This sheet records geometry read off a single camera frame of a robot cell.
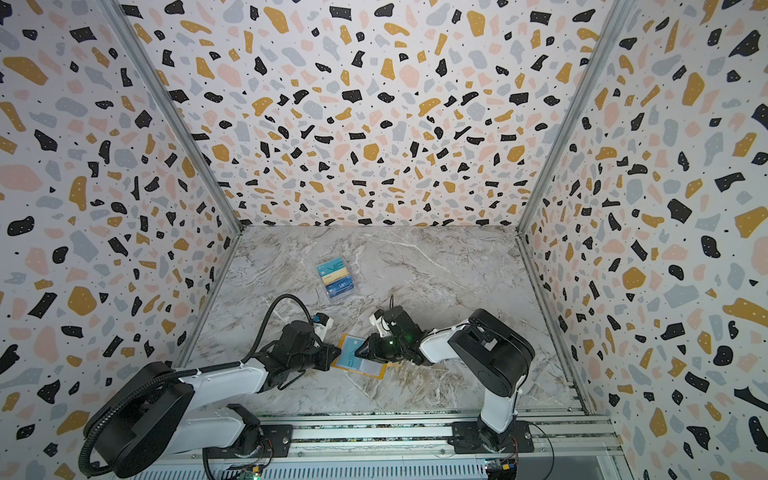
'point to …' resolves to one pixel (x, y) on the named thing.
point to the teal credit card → (331, 266)
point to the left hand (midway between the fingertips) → (346, 348)
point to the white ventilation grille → (313, 470)
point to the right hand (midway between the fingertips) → (355, 352)
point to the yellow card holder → (369, 368)
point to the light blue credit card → (347, 358)
